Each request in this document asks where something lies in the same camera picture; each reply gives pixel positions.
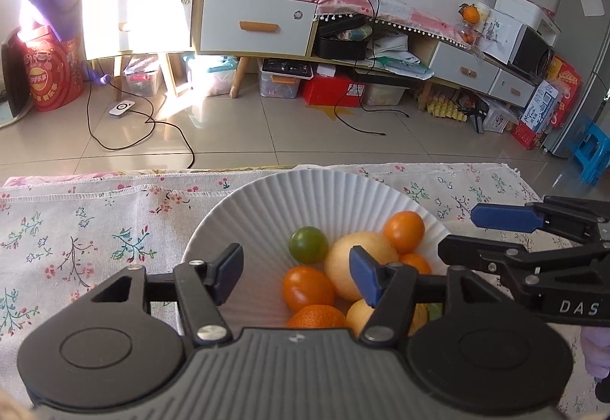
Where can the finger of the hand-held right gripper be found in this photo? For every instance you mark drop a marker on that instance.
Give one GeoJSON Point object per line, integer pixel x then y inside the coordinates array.
{"type": "Point", "coordinates": [476, 253]}
{"type": "Point", "coordinates": [505, 216]}

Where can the red carton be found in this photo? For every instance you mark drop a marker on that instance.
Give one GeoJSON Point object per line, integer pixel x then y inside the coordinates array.
{"type": "Point", "coordinates": [564, 86]}

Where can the clear box black lid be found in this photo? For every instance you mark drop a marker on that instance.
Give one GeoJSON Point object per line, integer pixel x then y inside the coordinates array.
{"type": "Point", "coordinates": [281, 79]}

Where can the floral tablecloth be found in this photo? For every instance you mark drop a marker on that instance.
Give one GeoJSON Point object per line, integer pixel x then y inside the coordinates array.
{"type": "Point", "coordinates": [95, 220]}

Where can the white foam box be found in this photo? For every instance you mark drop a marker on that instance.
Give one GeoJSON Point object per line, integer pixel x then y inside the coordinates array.
{"type": "Point", "coordinates": [524, 10]}

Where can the green tomato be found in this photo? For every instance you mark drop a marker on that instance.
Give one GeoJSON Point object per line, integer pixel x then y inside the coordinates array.
{"type": "Point", "coordinates": [308, 245]}

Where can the mandarin orange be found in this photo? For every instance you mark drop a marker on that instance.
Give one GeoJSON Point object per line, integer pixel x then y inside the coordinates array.
{"type": "Point", "coordinates": [314, 319]}

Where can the orange with leaves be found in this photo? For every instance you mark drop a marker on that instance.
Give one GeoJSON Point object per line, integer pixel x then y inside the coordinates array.
{"type": "Point", "coordinates": [469, 13]}

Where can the red printed drum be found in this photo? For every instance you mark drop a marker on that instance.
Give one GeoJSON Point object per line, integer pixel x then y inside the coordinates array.
{"type": "Point", "coordinates": [50, 77]}

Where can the clear plastic box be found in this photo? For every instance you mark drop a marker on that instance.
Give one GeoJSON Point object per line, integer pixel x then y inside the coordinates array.
{"type": "Point", "coordinates": [386, 93]}

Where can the yellow round fruit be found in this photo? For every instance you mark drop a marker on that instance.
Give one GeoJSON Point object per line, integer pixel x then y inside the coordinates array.
{"type": "Point", "coordinates": [340, 267]}
{"type": "Point", "coordinates": [357, 320]}

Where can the row of yellow pieces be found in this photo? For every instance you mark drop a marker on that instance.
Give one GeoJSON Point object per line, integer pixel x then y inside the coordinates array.
{"type": "Point", "coordinates": [445, 108]}

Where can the yellow green fruit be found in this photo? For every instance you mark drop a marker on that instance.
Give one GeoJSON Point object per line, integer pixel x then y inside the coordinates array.
{"type": "Point", "coordinates": [431, 311]}

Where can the white ribbed bowl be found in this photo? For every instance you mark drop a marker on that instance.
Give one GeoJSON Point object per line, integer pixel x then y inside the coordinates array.
{"type": "Point", "coordinates": [267, 210]}

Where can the black case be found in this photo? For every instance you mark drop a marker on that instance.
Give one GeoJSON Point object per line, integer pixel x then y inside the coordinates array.
{"type": "Point", "coordinates": [343, 41]}

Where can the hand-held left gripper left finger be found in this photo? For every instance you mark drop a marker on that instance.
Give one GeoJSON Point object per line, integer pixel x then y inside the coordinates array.
{"type": "Point", "coordinates": [228, 274]}

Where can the large white drawer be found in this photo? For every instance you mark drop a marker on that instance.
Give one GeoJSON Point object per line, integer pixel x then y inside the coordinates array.
{"type": "Point", "coordinates": [257, 10]}

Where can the clear box pink contents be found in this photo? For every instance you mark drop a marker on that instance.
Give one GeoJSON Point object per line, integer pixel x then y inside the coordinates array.
{"type": "Point", "coordinates": [143, 74]}

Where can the person's right forearm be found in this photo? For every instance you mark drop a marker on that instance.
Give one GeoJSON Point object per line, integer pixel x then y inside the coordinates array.
{"type": "Point", "coordinates": [595, 348]}

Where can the small orange tomato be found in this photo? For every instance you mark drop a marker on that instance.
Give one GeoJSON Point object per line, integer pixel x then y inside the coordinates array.
{"type": "Point", "coordinates": [417, 263]}

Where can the white printed box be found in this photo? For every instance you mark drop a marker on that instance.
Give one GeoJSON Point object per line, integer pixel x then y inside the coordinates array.
{"type": "Point", "coordinates": [495, 120]}

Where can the wooden TV cabinet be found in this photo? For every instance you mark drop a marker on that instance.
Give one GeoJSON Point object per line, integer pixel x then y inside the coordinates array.
{"type": "Point", "coordinates": [423, 47]}

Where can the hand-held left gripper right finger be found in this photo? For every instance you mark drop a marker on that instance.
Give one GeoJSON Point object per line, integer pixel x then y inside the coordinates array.
{"type": "Point", "coordinates": [364, 277]}

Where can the red flat box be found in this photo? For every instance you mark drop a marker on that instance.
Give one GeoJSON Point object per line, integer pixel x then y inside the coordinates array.
{"type": "Point", "coordinates": [331, 89]}

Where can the blue and white carton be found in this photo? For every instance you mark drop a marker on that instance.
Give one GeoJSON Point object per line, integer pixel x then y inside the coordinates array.
{"type": "Point", "coordinates": [538, 108]}

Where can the small white drawer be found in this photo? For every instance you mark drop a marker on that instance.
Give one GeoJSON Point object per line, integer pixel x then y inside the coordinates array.
{"type": "Point", "coordinates": [512, 89]}
{"type": "Point", "coordinates": [460, 67]}

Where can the black tool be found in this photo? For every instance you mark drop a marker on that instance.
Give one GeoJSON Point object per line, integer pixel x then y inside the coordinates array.
{"type": "Point", "coordinates": [476, 115]}

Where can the clear box teal lid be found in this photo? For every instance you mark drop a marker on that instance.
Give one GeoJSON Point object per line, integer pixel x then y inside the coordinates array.
{"type": "Point", "coordinates": [212, 74]}

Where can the bag of oranges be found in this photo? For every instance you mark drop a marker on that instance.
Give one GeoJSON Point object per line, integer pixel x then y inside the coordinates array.
{"type": "Point", "coordinates": [469, 35]}

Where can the drawing sheet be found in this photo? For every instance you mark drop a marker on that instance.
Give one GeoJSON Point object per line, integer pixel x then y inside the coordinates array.
{"type": "Point", "coordinates": [495, 31]}

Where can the blue plastic stool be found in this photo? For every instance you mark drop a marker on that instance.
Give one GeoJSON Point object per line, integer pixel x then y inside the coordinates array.
{"type": "Point", "coordinates": [588, 158]}

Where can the grey refrigerator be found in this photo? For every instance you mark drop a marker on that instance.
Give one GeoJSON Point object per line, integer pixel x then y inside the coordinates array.
{"type": "Point", "coordinates": [581, 58]}

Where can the stack of papers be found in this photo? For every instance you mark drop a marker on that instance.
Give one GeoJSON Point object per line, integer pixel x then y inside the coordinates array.
{"type": "Point", "coordinates": [398, 55]}

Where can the microwave oven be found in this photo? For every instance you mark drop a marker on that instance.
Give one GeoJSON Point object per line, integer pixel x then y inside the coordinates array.
{"type": "Point", "coordinates": [531, 53]}

